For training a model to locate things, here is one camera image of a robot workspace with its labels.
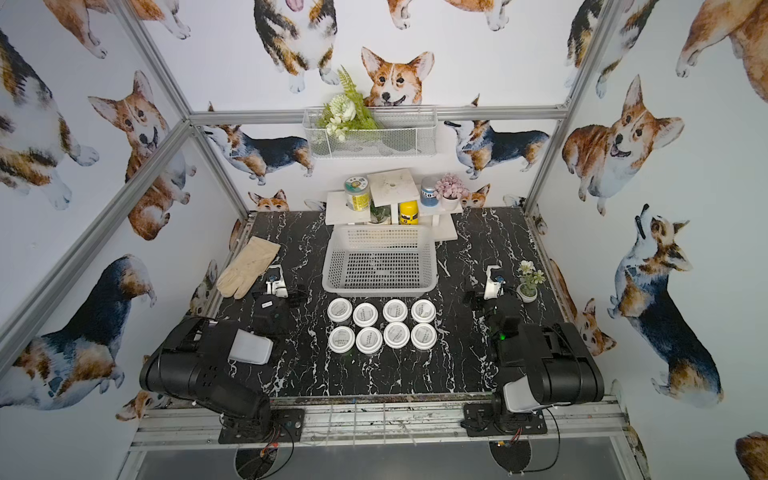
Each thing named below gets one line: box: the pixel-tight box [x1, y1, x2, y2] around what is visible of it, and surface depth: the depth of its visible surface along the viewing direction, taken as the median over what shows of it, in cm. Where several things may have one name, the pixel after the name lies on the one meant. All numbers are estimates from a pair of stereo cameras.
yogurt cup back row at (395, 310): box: [382, 298, 408, 323], surface depth 89 cm
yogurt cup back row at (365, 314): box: [352, 302, 379, 328], surface depth 87 cm
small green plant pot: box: [369, 198, 392, 225], surface depth 112 cm
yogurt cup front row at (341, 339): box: [328, 325, 356, 354], surface depth 83 cm
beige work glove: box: [216, 236, 281, 299], surface depth 106 cm
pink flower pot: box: [434, 173, 469, 211], surface depth 97 cm
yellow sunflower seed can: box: [344, 176, 370, 212], surface depth 99 cm
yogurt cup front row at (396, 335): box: [383, 322, 410, 349], surface depth 83 cm
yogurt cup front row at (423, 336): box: [410, 323, 437, 350], surface depth 83 cm
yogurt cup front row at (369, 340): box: [355, 327, 383, 355], surface depth 83 cm
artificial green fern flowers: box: [317, 65, 379, 141], surface depth 81 cm
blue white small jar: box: [420, 177, 439, 208], surface depth 100 cm
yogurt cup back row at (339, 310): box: [327, 297, 353, 323], surface depth 89 cm
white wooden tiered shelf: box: [326, 169, 463, 242], surface depth 103 cm
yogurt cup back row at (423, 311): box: [411, 299, 437, 323], surface depth 88 cm
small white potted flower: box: [516, 260, 546, 303], surface depth 94 cm
